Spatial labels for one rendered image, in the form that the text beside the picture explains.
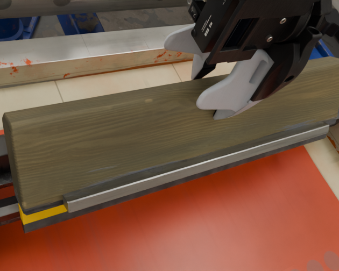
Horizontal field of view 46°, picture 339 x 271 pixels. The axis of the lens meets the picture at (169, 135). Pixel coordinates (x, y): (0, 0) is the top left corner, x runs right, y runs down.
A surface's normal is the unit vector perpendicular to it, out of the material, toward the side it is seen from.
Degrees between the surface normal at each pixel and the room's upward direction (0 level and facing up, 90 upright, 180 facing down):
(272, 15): 90
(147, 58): 90
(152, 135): 55
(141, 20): 0
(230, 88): 84
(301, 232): 0
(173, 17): 0
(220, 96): 84
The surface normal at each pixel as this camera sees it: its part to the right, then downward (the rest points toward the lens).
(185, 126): 0.52, 0.37
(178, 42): 0.32, 0.89
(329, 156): 0.32, -0.52
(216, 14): -0.85, 0.21
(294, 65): 0.48, 0.68
